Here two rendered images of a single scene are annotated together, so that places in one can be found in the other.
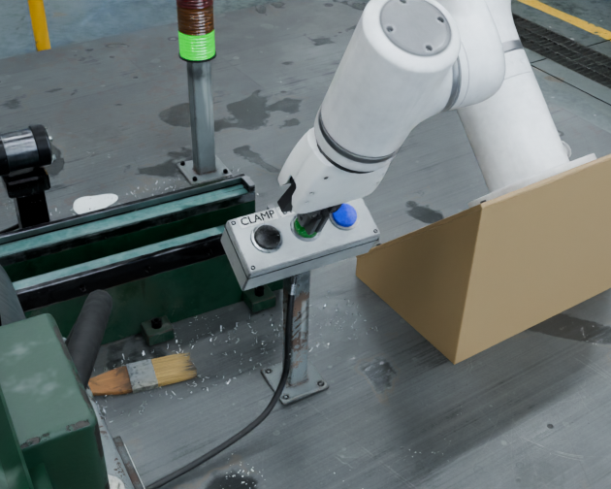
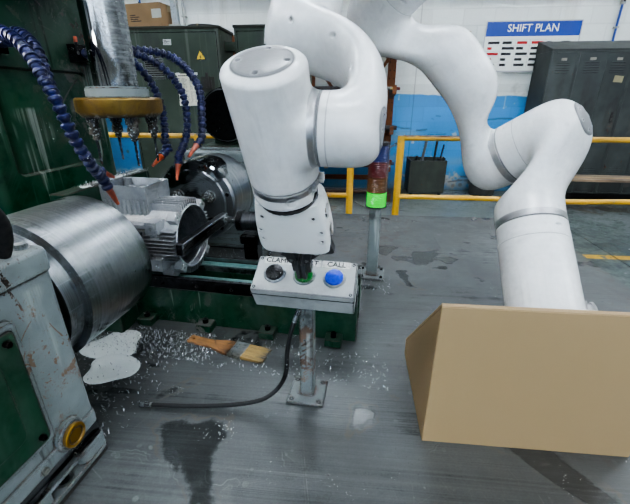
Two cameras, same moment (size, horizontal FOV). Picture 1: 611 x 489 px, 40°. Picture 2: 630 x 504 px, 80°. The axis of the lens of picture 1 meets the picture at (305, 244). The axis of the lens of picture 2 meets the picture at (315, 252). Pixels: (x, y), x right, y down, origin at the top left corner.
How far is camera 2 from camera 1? 0.60 m
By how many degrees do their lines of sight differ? 37
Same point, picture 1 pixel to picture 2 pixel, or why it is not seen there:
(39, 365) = not seen: outside the picture
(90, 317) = not seen: outside the picture
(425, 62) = (243, 81)
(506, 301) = (479, 408)
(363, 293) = (399, 365)
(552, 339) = (527, 467)
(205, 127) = (372, 248)
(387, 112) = (245, 140)
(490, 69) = (349, 122)
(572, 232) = (563, 374)
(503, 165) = (515, 299)
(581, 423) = not seen: outside the picture
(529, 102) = (552, 255)
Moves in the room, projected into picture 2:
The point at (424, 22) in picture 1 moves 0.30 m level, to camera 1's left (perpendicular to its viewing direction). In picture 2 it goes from (269, 59) to (118, 71)
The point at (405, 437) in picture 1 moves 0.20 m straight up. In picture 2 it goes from (338, 469) to (342, 365)
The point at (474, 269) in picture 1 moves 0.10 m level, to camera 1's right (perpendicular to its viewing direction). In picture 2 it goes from (437, 361) to (508, 392)
